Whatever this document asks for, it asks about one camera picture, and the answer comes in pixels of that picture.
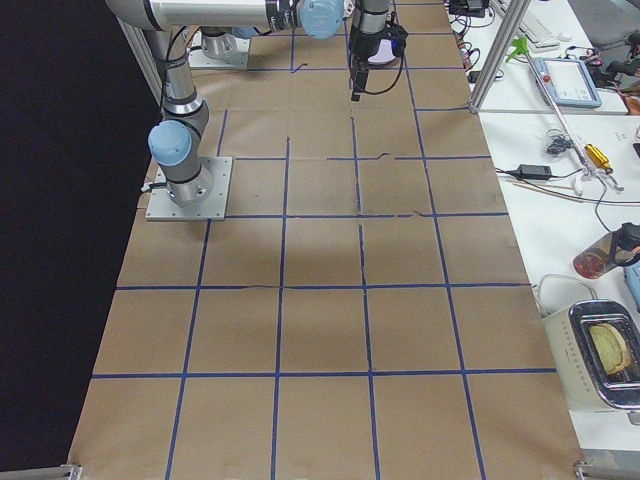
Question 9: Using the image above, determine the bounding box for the white keyboard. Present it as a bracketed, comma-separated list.
[520, 11, 560, 51]

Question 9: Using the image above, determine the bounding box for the black power adapter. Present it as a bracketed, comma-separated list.
[516, 164, 553, 181]

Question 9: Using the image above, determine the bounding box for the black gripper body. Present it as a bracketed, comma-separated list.
[349, 27, 408, 93]

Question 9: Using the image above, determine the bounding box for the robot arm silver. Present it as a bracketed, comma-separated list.
[107, 1, 407, 115]
[143, 29, 212, 205]

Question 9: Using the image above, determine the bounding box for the toast slice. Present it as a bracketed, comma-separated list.
[589, 323, 633, 375]

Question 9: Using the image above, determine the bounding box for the blue teach pendant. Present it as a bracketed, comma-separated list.
[533, 57, 602, 108]

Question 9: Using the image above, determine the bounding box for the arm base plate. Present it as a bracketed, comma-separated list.
[146, 157, 233, 221]
[189, 34, 251, 70]

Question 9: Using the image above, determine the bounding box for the white toaster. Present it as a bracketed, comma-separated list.
[543, 299, 639, 414]

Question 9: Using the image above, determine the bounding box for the yellow tool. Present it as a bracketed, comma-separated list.
[584, 144, 613, 174]

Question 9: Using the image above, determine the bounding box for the lavender plate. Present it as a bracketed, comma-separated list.
[368, 40, 399, 69]

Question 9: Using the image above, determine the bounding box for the aluminium frame post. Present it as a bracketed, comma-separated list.
[468, 0, 530, 113]

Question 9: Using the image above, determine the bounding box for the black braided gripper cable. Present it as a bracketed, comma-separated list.
[362, 12, 406, 96]

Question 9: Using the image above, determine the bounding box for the red drink bottle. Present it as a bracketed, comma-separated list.
[573, 222, 639, 279]

